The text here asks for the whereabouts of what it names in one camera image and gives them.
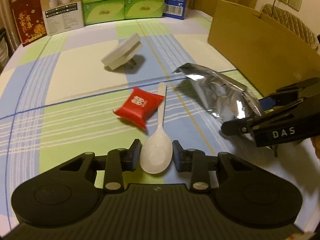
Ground silver foil bag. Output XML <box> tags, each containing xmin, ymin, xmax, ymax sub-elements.
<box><xmin>175</xmin><ymin>63</ymin><xmax>264</xmax><ymax>122</ymax></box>

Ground white plastic spoon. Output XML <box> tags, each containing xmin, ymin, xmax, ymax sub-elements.
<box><xmin>140</xmin><ymin>82</ymin><xmax>173</xmax><ymax>174</ymax></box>

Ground right hand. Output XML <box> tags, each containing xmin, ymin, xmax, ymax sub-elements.
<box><xmin>311</xmin><ymin>135</ymin><xmax>320</xmax><ymax>159</ymax></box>

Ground brown cardboard box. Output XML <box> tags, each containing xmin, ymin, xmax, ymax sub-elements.
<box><xmin>208</xmin><ymin>0</ymin><xmax>319</xmax><ymax>96</ymax></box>

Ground red candy packet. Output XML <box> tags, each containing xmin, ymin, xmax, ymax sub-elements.
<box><xmin>114</xmin><ymin>87</ymin><xmax>164</xmax><ymax>129</ymax></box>

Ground quilted chair cushion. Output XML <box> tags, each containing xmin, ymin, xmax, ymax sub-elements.
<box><xmin>260</xmin><ymin>3</ymin><xmax>319</xmax><ymax>51</ymax></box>

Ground checked tablecloth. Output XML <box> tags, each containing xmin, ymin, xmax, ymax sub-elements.
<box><xmin>1</xmin><ymin>11</ymin><xmax>319</xmax><ymax>235</ymax></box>

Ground white product box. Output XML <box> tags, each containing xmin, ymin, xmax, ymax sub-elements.
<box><xmin>40</xmin><ymin>0</ymin><xmax>84</xmax><ymax>36</ymax></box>

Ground red greeting card box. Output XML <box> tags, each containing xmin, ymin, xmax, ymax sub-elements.
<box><xmin>11</xmin><ymin>0</ymin><xmax>47</xmax><ymax>47</ymax></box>

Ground white wall plug adapter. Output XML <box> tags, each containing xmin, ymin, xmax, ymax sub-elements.
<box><xmin>101</xmin><ymin>33</ymin><xmax>143</xmax><ymax>70</ymax></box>

